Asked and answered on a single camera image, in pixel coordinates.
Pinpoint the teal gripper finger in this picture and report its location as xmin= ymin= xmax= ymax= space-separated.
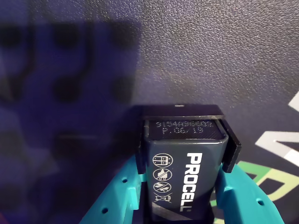
xmin=79 ymin=155 xmax=147 ymax=224
xmin=214 ymin=163 xmax=285 ymax=224

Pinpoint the small black battery pack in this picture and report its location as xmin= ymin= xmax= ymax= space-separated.
xmin=135 ymin=104 xmax=242 ymax=224

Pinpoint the black WOWROBO mat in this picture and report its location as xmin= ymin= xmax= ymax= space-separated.
xmin=0 ymin=0 xmax=299 ymax=224

